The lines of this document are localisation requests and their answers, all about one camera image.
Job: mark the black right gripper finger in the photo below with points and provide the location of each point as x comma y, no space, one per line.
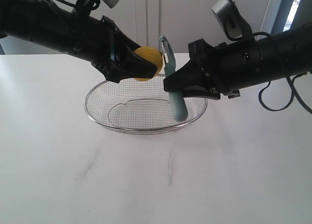
192,80

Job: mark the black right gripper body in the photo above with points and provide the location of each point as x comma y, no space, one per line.
223,63

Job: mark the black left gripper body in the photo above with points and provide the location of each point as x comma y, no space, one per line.
111,35

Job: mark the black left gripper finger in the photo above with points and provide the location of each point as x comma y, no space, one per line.
122,63

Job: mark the yellow lemon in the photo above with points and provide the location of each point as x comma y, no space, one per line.
152,55

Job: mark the teal handled peeler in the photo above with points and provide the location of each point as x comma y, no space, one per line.
177,103

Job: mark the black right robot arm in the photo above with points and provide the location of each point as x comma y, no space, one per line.
289,52

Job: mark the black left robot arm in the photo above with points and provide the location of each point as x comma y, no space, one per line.
77,34

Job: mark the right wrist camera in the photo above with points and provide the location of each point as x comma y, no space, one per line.
233,24

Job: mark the oval wire mesh basket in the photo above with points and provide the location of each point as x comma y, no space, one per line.
138,107

